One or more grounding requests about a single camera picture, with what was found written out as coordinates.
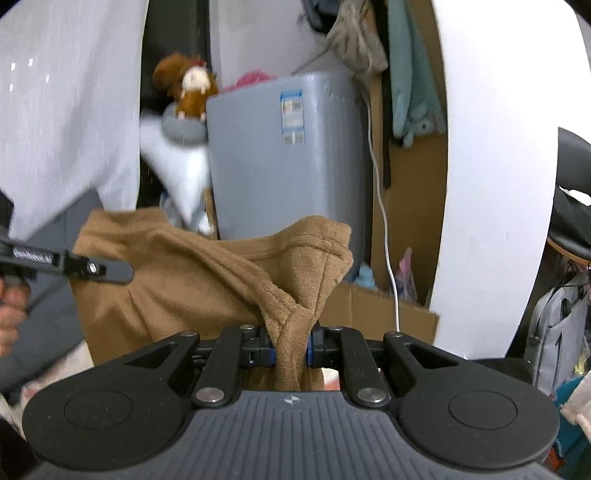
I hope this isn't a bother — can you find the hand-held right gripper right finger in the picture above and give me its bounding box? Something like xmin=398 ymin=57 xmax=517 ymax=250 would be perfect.
xmin=305 ymin=325 xmax=451 ymax=409

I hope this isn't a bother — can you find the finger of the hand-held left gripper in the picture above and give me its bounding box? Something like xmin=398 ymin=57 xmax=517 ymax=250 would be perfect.
xmin=67 ymin=250 xmax=136 ymax=285

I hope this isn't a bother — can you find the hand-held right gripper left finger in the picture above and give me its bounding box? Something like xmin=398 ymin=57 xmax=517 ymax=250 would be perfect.
xmin=124 ymin=324 xmax=278 ymax=408

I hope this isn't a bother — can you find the brown printed T-shirt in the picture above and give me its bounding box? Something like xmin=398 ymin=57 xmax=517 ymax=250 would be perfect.
xmin=71 ymin=208 xmax=354 ymax=393

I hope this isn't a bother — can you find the person's left hand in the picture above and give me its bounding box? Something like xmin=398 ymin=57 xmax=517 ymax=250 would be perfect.
xmin=0 ymin=277 xmax=28 ymax=356

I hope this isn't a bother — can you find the blue bottle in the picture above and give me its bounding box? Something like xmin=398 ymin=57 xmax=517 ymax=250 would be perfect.
xmin=356 ymin=262 xmax=378 ymax=291

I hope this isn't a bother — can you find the pink printed packet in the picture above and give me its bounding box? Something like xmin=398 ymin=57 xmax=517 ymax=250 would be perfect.
xmin=396 ymin=247 xmax=420 ymax=305

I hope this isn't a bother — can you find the grey neck pillow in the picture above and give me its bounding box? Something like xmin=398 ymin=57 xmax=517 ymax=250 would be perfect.
xmin=161 ymin=102 xmax=209 ymax=145

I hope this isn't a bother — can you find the pale white quilt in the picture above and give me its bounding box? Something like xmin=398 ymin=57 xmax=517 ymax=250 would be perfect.
xmin=0 ymin=0 xmax=151 ymax=241

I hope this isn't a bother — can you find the grey plastic container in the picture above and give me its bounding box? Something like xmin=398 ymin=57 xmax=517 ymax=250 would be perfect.
xmin=205 ymin=71 xmax=375 ymax=287

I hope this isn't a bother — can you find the brown cardboard box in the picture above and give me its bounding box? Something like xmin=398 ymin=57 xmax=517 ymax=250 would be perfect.
xmin=318 ymin=0 xmax=451 ymax=344

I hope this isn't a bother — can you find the brown squirrel plush toy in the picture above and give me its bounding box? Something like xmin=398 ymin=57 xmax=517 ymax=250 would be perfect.
xmin=152 ymin=53 xmax=220 ymax=121

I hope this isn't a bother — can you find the pink cloth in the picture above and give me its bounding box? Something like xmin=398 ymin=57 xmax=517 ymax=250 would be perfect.
xmin=222 ymin=69 xmax=278 ymax=93

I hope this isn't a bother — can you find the grey backpack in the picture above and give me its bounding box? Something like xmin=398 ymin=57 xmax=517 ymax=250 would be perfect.
xmin=524 ymin=272 xmax=591 ymax=398

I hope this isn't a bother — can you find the black hat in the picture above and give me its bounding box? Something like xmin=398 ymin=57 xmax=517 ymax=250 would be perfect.
xmin=545 ymin=127 xmax=591 ymax=268

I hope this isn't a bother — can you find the teal green plush toy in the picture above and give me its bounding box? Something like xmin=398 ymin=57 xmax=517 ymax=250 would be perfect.
xmin=387 ymin=0 xmax=448 ymax=148

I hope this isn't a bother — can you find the beige hanging cloth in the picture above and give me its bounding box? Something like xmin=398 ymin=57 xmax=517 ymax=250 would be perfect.
xmin=325 ymin=0 xmax=389 ymax=86

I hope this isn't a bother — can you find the white cable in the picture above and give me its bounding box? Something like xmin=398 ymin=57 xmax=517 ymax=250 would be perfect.
xmin=366 ymin=92 xmax=402 ymax=333

